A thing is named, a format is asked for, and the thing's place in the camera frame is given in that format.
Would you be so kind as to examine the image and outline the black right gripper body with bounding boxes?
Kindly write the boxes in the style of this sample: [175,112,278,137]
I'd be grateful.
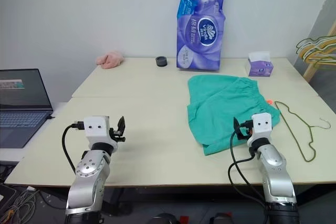
[239,120,254,140]

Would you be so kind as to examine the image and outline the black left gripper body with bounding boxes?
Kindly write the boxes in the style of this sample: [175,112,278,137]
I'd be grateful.
[109,127,127,144]

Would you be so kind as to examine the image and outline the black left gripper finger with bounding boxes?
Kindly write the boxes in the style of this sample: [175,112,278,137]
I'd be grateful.
[117,115,127,135]

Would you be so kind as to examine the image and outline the green cloth garment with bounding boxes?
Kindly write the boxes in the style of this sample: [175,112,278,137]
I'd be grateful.
[186,74,281,156]

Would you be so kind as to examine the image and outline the olive green wire hanger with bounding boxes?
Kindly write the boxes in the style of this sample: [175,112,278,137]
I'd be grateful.
[274,101,331,163]

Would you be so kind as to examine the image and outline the small purple tissue box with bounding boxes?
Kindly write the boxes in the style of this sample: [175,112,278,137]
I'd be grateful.
[246,51,275,78]

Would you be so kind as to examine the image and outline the pink fluffy cloth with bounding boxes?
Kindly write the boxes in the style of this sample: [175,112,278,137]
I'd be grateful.
[95,52,125,70]

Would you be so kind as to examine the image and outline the black round cap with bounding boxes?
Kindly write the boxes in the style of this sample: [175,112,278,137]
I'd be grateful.
[155,56,169,68]

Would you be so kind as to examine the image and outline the dark rounded shape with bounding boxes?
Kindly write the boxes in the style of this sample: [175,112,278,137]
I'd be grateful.
[150,212,180,224]
[209,212,233,224]

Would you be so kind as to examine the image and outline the purple Vinda tissue multipack bag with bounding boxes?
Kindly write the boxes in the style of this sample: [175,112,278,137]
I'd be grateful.
[175,0,227,73]

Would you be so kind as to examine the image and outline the grey open laptop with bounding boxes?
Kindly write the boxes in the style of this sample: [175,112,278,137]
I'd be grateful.
[0,68,55,150]

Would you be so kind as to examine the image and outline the bundle of hangers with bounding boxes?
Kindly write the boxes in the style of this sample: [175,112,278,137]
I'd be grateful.
[295,35,336,60]

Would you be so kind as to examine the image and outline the bunch of hangers on rack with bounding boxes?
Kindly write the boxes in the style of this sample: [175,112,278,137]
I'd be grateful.
[299,39,336,61]

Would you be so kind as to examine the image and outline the dark flat floor device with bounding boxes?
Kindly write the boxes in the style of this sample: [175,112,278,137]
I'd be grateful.
[0,183,19,210]

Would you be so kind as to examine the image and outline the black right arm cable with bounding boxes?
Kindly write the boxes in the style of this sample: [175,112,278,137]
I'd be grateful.
[227,120,271,212]

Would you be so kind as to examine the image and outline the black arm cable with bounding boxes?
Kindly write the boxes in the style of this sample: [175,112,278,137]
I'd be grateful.
[61,121,85,180]
[227,120,271,212]

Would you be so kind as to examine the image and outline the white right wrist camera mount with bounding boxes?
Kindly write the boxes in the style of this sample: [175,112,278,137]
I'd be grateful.
[250,112,273,141]

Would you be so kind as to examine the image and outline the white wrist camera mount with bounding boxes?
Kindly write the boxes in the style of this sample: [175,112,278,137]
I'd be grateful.
[250,112,273,141]
[83,115,117,147]

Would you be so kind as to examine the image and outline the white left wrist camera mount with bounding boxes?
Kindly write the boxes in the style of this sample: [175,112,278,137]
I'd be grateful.
[83,115,117,147]

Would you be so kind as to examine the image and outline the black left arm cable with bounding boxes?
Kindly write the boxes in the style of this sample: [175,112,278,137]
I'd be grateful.
[61,121,85,180]

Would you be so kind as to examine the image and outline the white floor cable bundle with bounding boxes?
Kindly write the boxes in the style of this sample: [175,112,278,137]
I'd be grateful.
[4,186,43,224]

